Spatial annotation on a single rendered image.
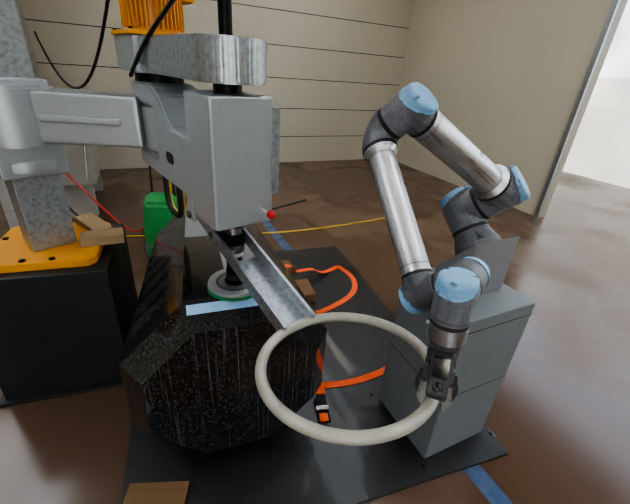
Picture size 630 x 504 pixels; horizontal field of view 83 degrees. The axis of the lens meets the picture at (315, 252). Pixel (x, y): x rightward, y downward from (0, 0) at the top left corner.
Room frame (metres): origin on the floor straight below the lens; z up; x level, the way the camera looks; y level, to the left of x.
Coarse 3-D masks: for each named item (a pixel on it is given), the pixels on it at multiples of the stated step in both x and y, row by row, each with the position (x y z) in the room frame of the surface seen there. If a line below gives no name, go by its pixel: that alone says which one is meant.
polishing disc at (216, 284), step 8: (216, 272) 1.27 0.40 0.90; (224, 272) 1.27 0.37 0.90; (208, 280) 1.20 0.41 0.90; (216, 280) 1.21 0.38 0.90; (216, 288) 1.15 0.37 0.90; (224, 288) 1.16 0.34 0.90; (232, 288) 1.16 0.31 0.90; (240, 288) 1.16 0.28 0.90; (224, 296) 1.11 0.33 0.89; (232, 296) 1.11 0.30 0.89; (240, 296) 1.12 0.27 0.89
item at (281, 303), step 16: (224, 256) 1.15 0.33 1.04; (256, 256) 1.19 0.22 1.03; (240, 272) 1.05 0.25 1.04; (256, 272) 1.10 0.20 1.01; (272, 272) 1.10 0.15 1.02; (256, 288) 0.98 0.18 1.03; (272, 288) 1.04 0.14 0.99; (288, 288) 1.02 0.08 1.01; (272, 304) 0.97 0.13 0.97; (288, 304) 0.99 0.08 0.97; (304, 304) 0.96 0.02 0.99; (272, 320) 0.90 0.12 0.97; (288, 320) 0.92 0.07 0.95
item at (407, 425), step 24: (336, 312) 0.96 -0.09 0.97; (408, 336) 0.84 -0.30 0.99; (264, 360) 0.72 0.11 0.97; (264, 384) 0.63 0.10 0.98; (432, 408) 0.57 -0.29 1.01; (312, 432) 0.50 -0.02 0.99; (336, 432) 0.50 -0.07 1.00; (360, 432) 0.50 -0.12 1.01; (384, 432) 0.50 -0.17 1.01; (408, 432) 0.51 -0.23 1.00
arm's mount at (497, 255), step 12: (504, 240) 1.35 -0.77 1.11; (516, 240) 1.38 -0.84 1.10; (468, 252) 1.30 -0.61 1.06; (480, 252) 1.29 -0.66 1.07; (492, 252) 1.32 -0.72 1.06; (504, 252) 1.36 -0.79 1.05; (444, 264) 1.38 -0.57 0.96; (492, 264) 1.33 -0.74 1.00; (504, 264) 1.37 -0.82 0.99; (492, 276) 1.35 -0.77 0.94; (504, 276) 1.39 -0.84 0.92; (492, 288) 1.36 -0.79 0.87
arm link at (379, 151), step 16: (368, 128) 1.23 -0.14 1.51; (368, 144) 1.19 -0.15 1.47; (384, 144) 1.17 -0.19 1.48; (368, 160) 1.20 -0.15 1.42; (384, 160) 1.14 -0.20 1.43; (384, 176) 1.10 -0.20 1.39; (400, 176) 1.11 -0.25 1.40; (384, 192) 1.07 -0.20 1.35; (400, 192) 1.05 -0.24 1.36; (384, 208) 1.04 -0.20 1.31; (400, 208) 1.01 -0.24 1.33; (400, 224) 0.97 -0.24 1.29; (416, 224) 0.98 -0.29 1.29; (400, 240) 0.94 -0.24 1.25; (416, 240) 0.93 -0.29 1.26; (400, 256) 0.91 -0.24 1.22; (416, 256) 0.89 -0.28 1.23; (400, 272) 0.90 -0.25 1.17; (416, 272) 0.85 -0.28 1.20; (432, 272) 0.87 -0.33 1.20; (400, 288) 0.86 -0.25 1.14; (416, 288) 0.82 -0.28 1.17; (432, 288) 0.79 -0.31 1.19; (416, 304) 0.81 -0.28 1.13
